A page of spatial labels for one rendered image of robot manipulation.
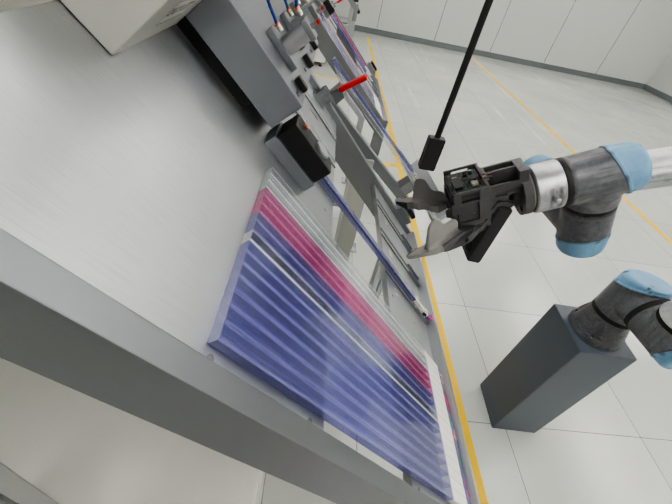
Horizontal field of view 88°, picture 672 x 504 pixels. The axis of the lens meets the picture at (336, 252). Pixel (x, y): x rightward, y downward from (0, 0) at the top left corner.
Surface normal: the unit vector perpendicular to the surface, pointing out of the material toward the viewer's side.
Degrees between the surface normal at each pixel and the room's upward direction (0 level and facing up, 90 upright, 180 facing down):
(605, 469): 0
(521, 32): 90
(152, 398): 90
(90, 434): 0
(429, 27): 90
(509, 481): 0
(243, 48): 90
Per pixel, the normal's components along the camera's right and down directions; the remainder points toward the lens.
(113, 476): 0.17, -0.73
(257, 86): -0.02, 0.67
